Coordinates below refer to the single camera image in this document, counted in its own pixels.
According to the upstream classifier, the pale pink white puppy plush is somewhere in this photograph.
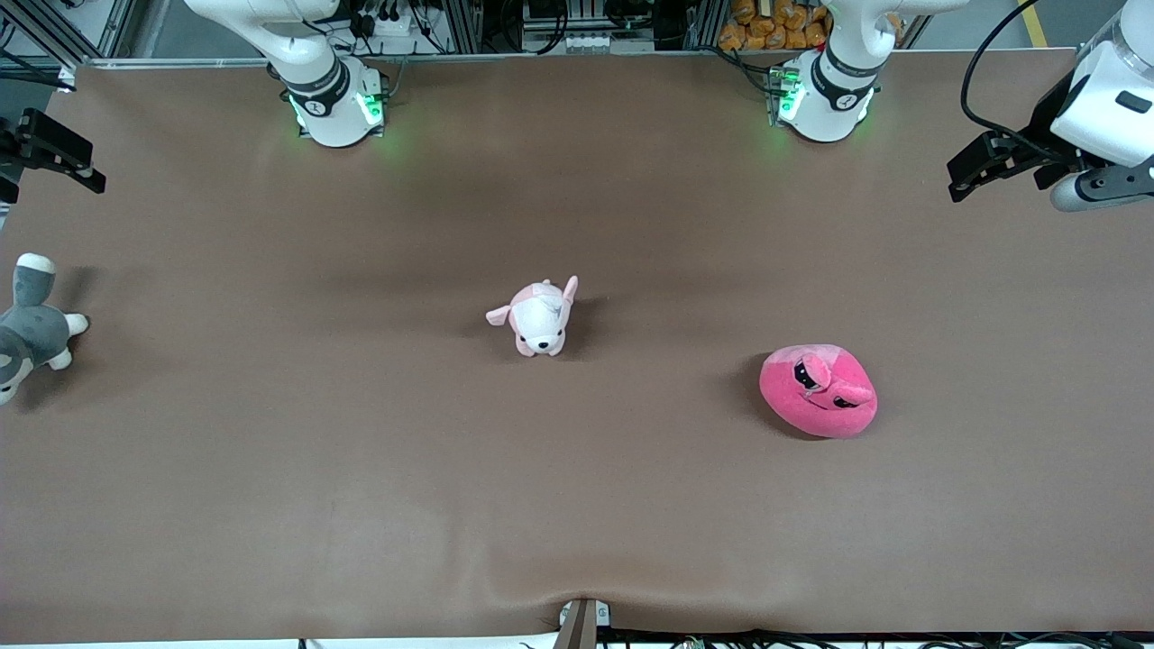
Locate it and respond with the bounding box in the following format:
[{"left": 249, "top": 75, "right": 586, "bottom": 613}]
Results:
[{"left": 486, "top": 276, "right": 580, "bottom": 358}]

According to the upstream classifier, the hot pink plush toy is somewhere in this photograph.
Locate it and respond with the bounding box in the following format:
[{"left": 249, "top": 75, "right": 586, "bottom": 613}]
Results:
[{"left": 759, "top": 343, "right": 878, "bottom": 440}]

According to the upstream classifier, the grey white husky plush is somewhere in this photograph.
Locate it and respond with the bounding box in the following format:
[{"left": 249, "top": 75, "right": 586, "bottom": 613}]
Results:
[{"left": 0, "top": 253, "right": 90, "bottom": 406}]

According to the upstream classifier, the aluminium profile frame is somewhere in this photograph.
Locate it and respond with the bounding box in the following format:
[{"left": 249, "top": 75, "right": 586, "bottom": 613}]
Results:
[{"left": 0, "top": 0, "right": 939, "bottom": 71}]

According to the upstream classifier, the orange items pile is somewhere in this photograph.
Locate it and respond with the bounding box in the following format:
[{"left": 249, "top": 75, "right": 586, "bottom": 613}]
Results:
[{"left": 719, "top": 0, "right": 829, "bottom": 51}]

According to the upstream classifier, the white power strip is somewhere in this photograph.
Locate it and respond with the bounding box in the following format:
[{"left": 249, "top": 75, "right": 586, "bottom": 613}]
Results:
[{"left": 370, "top": 7, "right": 425, "bottom": 37}]

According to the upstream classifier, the metal table edge bracket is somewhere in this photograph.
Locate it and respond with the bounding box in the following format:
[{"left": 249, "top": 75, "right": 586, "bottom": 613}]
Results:
[{"left": 554, "top": 599, "right": 612, "bottom": 649}]

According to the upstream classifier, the brown table mat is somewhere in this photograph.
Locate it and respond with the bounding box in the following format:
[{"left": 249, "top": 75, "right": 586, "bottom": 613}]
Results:
[{"left": 0, "top": 50, "right": 1154, "bottom": 645}]

